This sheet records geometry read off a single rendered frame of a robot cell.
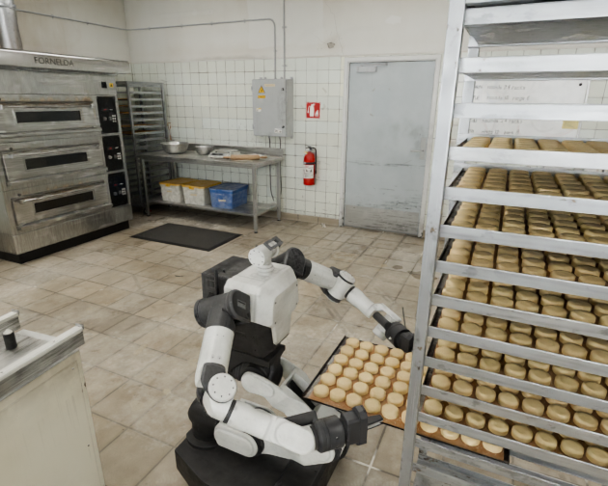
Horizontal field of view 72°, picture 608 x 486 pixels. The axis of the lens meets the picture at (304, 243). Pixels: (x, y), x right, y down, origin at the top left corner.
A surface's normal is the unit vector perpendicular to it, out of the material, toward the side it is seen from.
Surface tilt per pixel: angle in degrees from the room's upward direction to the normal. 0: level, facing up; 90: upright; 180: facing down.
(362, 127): 90
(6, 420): 90
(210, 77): 90
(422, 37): 90
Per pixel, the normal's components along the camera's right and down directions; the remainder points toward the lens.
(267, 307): 0.33, 0.24
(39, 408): 0.94, 0.11
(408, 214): -0.42, 0.29
